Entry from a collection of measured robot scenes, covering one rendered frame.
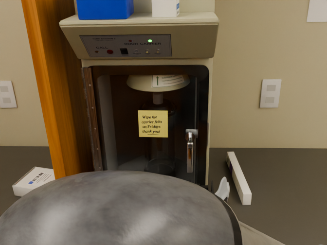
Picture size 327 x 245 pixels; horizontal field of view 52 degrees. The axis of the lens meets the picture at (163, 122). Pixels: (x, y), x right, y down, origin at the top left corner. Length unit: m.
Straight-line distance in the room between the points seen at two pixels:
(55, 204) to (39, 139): 1.31
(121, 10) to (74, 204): 0.54
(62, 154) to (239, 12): 0.77
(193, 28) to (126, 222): 0.54
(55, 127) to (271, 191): 0.70
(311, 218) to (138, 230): 0.90
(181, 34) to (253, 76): 0.64
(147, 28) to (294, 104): 0.83
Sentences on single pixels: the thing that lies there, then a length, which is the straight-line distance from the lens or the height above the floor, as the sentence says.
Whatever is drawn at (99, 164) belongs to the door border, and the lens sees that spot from 0.95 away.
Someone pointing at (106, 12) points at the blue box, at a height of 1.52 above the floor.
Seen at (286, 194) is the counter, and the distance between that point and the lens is 1.15.
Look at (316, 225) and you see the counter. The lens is 1.06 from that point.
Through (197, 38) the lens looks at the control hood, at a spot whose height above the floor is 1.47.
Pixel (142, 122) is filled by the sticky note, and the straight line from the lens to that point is 0.86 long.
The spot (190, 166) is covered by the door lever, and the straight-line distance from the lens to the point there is 0.86.
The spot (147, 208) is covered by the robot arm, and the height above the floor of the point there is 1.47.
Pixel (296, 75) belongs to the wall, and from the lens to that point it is 1.34.
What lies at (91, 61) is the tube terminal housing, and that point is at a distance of 0.84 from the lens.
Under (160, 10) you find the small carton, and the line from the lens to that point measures 0.71.
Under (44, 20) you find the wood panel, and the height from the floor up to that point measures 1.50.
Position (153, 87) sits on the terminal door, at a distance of 0.82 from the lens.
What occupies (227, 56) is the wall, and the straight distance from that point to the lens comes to 1.26.
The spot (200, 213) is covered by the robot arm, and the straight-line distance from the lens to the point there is 0.23.
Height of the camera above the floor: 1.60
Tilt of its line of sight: 25 degrees down
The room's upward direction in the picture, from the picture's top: 1 degrees counter-clockwise
